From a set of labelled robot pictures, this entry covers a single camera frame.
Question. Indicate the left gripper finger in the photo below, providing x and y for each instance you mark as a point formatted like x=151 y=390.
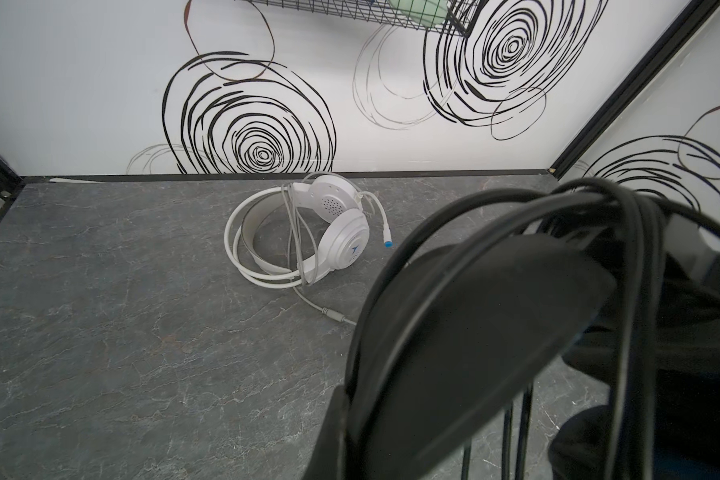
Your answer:
x=328 y=460

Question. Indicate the white headphones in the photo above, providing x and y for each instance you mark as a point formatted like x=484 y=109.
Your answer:
x=328 y=231

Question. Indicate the black blue headphones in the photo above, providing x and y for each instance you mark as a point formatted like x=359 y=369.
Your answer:
x=621 y=285

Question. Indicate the black wire basket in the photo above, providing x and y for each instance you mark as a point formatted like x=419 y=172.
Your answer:
x=454 y=17

